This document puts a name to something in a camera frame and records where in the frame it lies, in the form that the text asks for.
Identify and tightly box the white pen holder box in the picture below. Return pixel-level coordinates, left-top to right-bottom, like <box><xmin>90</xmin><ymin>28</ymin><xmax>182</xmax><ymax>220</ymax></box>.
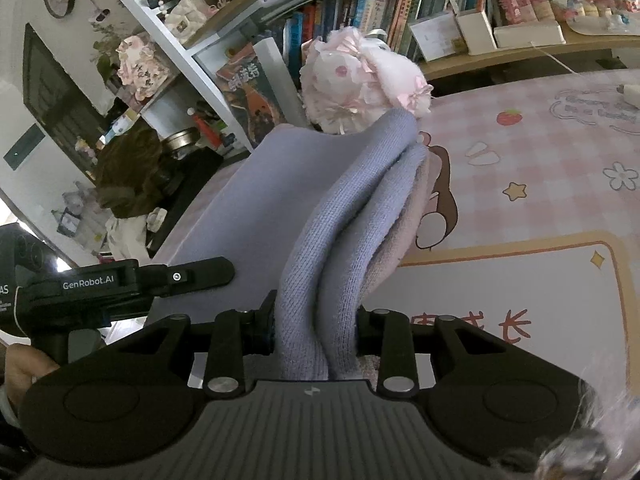
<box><xmin>456</xmin><ymin>9</ymin><xmax>498</xmax><ymax>56</ymax></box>

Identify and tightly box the long white box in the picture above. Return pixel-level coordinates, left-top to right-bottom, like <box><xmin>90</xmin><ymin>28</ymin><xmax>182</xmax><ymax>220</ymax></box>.
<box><xmin>494</xmin><ymin>21</ymin><xmax>566</xmax><ymax>50</ymax></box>

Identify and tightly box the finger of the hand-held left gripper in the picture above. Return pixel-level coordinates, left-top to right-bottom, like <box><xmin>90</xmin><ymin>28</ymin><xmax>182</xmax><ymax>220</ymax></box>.
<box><xmin>137</xmin><ymin>256</ymin><xmax>236</xmax><ymax>297</ymax></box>

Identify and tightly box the cream pearl handle handbag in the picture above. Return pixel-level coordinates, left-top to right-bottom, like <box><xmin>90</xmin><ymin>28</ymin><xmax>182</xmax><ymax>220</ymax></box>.
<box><xmin>159</xmin><ymin>0</ymin><xmax>211</xmax><ymax>43</ymax></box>

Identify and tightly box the row of shelf books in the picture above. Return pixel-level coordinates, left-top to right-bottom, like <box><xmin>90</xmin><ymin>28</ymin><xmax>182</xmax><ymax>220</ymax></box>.
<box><xmin>185</xmin><ymin>0</ymin><xmax>491</xmax><ymax>61</ymax></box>

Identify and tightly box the round metal tin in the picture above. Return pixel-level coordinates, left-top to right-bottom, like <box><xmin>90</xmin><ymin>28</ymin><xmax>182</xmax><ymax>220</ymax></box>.
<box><xmin>162</xmin><ymin>127</ymin><xmax>201</xmax><ymax>158</ymax></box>

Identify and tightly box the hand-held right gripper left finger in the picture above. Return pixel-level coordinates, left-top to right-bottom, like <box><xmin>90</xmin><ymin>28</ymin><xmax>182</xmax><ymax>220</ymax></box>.
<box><xmin>117</xmin><ymin>290</ymin><xmax>278</xmax><ymax>401</ymax></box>

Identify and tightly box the white bookshelf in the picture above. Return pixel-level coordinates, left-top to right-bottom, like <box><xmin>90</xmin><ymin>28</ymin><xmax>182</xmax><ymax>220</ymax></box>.
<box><xmin>110</xmin><ymin>0</ymin><xmax>640</xmax><ymax>153</ymax></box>

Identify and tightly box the brown fluffy plush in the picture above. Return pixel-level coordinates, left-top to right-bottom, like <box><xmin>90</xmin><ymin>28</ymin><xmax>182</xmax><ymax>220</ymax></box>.
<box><xmin>95</xmin><ymin>125</ymin><xmax>166</xmax><ymax>221</ymax></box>

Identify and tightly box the pale fluffy fur trim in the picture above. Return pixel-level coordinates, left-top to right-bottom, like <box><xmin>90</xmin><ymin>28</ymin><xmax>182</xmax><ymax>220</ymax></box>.
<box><xmin>537</xmin><ymin>375</ymin><xmax>640</xmax><ymax>480</ymax></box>

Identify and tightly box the white card stand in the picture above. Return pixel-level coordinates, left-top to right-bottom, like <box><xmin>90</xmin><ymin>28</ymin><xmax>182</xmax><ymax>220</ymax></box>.
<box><xmin>409</xmin><ymin>12</ymin><xmax>463</xmax><ymax>61</ymax></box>

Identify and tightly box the lavender knit garment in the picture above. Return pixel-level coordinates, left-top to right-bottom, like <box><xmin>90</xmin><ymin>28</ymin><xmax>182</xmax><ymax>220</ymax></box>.
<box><xmin>150</xmin><ymin>107</ymin><xmax>431</xmax><ymax>381</ymax></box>

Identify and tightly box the illustrated cover book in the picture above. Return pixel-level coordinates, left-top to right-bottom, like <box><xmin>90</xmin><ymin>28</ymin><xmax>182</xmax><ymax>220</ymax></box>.
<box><xmin>215</xmin><ymin>42</ymin><xmax>291</xmax><ymax>148</ymax></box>

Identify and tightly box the pink floral box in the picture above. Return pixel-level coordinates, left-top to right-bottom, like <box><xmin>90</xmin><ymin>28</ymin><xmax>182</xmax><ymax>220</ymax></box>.
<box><xmin>116</xmin><ymin>34</ymin><xmax>172</xmax><ymax>102</ymax></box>

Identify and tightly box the black framed board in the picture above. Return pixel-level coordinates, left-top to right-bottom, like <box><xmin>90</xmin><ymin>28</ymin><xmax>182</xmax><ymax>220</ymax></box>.
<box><xmin>22</xmin><ymin>24</ymin><xmax>118</xmax><ymax>183</ymax></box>

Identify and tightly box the printed pink desk mat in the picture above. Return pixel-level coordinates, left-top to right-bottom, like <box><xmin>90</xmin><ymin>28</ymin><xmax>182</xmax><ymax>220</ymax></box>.
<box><xmin>155</xmin><ymin>67</ymin><xmax>640</xmax><ymax>391</ymax></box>

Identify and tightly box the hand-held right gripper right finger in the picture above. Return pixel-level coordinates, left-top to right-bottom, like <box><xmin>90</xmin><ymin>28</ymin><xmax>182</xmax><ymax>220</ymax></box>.
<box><xmin>352</xmin><ymin>307</ymin><xmax>506</xmax><ymax>396</ymax></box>

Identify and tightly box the pink plush toy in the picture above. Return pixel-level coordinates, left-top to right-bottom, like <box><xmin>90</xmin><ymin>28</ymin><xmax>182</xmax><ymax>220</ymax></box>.
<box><xmin>299</xmin><ymin>29</ymin><xmax>435</xmax><ymax>135</ymax></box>

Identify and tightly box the person's left hand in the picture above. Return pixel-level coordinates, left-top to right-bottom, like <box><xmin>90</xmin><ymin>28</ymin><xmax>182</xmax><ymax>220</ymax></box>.
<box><xmin>4</xmin><ymin>344</ymin><xmax>61</xmax><ymax>402</ymax></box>

